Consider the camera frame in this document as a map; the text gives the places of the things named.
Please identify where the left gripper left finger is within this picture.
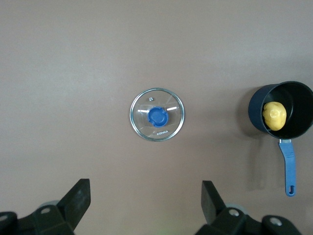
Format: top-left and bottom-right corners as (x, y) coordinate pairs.
(0, 178), (92, 235)

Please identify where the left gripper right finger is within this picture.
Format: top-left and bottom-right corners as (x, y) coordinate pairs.
(195, 180), (302, 235)

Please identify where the glass lid with blue knob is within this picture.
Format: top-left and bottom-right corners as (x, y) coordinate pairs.
(129, 87), (186, 142)

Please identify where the yellow potato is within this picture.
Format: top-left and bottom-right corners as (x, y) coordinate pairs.
(262, 101), (287, 132)

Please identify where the dark pot with blue handle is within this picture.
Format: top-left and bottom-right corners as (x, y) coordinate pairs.
(248, 80), (313, 198)

